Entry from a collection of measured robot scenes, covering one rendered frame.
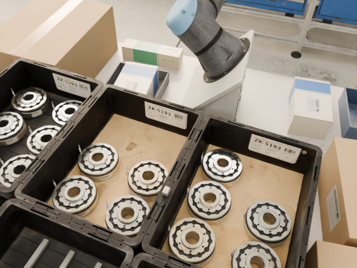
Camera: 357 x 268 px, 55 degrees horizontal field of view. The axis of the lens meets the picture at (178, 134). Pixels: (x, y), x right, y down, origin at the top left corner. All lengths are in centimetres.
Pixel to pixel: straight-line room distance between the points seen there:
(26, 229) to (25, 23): 77
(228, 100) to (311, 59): 189
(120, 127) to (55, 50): 36
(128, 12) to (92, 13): 185
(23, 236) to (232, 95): 64
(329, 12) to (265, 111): 152
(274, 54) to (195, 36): 181
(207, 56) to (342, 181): 51
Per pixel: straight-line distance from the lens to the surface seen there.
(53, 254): 84
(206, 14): 107
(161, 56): 140
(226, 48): 107
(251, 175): 92
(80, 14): 139
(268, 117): 126
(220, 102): 103
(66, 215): 76
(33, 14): 144
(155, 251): 69
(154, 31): 296
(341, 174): 97
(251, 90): 136
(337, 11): 270
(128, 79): 122
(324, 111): 122
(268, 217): 85
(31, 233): 88
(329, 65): 287
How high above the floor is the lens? 157
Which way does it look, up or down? 49 degrees down
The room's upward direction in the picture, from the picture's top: 2 degrees clockwise
